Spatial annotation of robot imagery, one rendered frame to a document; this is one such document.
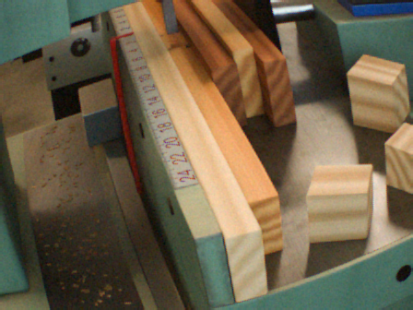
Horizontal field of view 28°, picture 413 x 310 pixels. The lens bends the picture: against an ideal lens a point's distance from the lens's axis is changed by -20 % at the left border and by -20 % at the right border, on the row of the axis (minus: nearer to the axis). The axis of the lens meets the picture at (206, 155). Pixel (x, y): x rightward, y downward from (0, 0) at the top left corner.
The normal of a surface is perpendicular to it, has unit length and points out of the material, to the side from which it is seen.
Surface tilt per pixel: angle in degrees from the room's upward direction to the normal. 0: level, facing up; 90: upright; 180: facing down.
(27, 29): 90
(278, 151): 0
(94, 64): 90
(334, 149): 0
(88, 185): 0
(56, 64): 90
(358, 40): 90
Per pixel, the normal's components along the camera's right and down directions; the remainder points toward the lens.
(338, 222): -0.25, 0.51
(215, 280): 0.22, 0.45
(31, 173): -0.16, -0.86
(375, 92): -0.54, 0.49
